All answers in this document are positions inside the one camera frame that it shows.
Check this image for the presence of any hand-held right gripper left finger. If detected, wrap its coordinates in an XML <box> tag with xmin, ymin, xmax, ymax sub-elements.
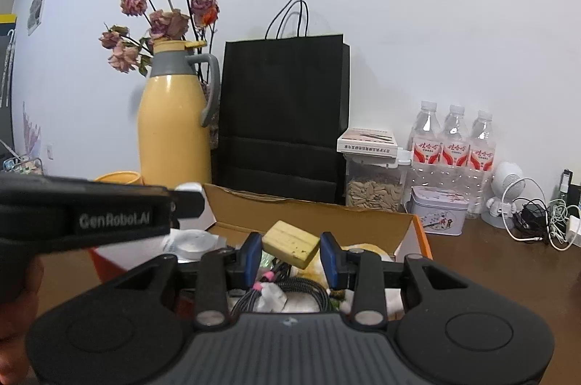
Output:
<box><xmin>115</xmin><ymin>232</ymin><xmax>264</xmax><ymax>330</ymax></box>

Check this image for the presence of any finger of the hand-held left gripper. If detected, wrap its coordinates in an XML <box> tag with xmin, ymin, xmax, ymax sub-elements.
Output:
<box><xmin>169</xmin><ymin>187</ymin><xmax>206</xmax><ymax>229</ymax></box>

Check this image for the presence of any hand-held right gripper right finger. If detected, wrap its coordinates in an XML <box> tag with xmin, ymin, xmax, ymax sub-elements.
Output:
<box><xmin>319</xmin><ymin>232</ymin><xmax>469</xmax><ymax>330</ymax></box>

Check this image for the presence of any white ribbed round lid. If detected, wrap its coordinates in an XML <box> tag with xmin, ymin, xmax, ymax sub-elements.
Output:
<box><xmin>175</xmin><ymin>229</ymin><xmax>214</xmax><ymax>261</ymax></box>

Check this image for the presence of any yellow wooden block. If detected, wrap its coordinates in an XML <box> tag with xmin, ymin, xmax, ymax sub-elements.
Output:
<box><xmin>262</xmin><ymin>220</ymin><xmax>318</xmax><ymax>270</ymax></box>

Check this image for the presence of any orange-edged cardboard box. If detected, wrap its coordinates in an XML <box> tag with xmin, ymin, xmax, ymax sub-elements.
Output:
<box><xmin>88</xmin><ymin>183</ymin><xmax>433</xmax><ymax>313</ymax></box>

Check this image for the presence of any clear plastic packet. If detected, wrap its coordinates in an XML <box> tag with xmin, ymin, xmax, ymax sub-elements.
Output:
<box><xmin>163</xmin><ymin>228</ymin><xmax>228</xmax><ymax>265</ymax></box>

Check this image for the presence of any person's left hand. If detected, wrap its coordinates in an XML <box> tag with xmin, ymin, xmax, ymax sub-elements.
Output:
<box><xmin>0</xmin><ymin>258</ymin><xmax>46</xmax><ymax>372</ymax></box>

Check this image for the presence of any white crumpled plastic bag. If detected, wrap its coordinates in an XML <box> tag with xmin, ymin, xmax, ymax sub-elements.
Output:
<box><xmin>227</xmin><ymin>283</ymin><xmax>323</xmax><ymax>314</ymax></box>

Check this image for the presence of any yellow mug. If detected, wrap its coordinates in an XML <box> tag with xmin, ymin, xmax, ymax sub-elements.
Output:
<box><xmin>93</xmin><ymin>171</ymin><xmax>145</xmax><ymax>186</ymax></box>

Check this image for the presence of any yellow thermos jug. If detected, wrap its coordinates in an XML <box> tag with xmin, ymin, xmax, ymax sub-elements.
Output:
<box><xmin>137</xmin><ymin>40</ymin><xmax>222</xmax><ymax>188</ymax></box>

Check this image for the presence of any clear container of seeds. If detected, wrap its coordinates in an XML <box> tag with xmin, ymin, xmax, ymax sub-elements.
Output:
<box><xmin>344</xmin><ymin>150</ymin><xmax>411</xmax><ymax>213</ymax></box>

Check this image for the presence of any pale printed tin box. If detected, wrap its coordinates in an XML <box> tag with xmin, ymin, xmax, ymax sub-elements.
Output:
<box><xmin>410</xmin><ymin>185</ymin><xmax>468</xmax><ymax>237</ymax></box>

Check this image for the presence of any flat white box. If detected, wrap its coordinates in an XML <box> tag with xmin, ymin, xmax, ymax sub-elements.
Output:
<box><xmin>337</xmin><ymin>127</ymin><xmax>399</xmax><ymax>156</ymax></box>

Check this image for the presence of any black paper bag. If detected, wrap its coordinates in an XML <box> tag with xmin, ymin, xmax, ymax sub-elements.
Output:
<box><xmin>212</xmin><ymin>0</ymin><xmax>351</xmax><ymax>204</ymax></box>

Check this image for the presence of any dark panel with yellow top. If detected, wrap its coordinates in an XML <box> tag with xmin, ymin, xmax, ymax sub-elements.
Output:
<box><xmin>0</xmin><ymin>13</ymin><xmax>18</xmax><ymax>113</ymax></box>

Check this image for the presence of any clear water bottle red label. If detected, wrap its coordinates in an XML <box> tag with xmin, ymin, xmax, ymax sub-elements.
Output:
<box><xmin>440</xmin><ymin>104</ymin><xmax>470</xmax><ymax>188</ymax></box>
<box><xmin>409</xmin><ymin>100</ymin><xmax>443</xmax><ymax>188</ymax></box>
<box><xmin>467</xmin><ymin>109</ymin><xmax>497</xmax><ymax>218</ymax></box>

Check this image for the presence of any black power adapter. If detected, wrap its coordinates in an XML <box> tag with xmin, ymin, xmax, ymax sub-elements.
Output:
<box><xmin>517</xmin><ymin>199</ymin><xmax>550</xmax><ymax>227</ymax></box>

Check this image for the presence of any dark box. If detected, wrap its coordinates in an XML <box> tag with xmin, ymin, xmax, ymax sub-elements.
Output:
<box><xmin>568</xmin><ymin>184</ymin><xmax>581</xmax><ymax>219</ymax></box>

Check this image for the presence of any braided grey cable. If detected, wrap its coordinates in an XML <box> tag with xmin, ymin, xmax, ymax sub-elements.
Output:
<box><xmin>229</xmin><ymin>278</ymin><xmax>332</xmax><ymax>315</ymax></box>

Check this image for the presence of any wire basket with items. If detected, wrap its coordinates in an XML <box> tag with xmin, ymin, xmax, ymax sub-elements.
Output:
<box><xmin>0</xmin><ymin>155</ymin><xmax>44</xmax><ymax>177</ymax></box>

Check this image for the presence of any pink wall decal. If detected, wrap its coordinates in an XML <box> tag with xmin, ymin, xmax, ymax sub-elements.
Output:
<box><xmin>22</xmin><ymin>101</ymin><xmax>42</xmax><ymax>161</ymax></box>

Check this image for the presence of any framed wall picture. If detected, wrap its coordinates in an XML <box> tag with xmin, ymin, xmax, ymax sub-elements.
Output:
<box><xmin>27</xmin><ymin>0</ymin><xmax>50</xmax><ymax>36</ymax></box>

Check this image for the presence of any white charging cable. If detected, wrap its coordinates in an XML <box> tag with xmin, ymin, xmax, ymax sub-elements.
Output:
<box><xmin>506</xmin><ymin>177</ymin><xmax>581</xmax><ymax>252</ymax></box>

